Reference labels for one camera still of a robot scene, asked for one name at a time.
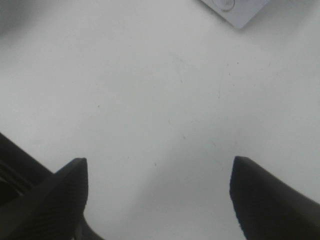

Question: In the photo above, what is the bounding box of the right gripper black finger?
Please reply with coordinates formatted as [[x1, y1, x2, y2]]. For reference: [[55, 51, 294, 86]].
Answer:
[[229, 156, 320, 240]]

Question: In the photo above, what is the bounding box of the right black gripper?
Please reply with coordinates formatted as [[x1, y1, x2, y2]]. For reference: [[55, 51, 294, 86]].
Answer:
[[0, 135, 101, 240]]

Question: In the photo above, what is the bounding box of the round door release button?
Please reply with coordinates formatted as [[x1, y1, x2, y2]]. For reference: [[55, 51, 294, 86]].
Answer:
[[212, 0, 235, 12]]

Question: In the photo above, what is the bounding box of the white microwave oven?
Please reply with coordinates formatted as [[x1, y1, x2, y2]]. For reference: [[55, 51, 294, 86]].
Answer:
[[202, 0, 269, 29]]

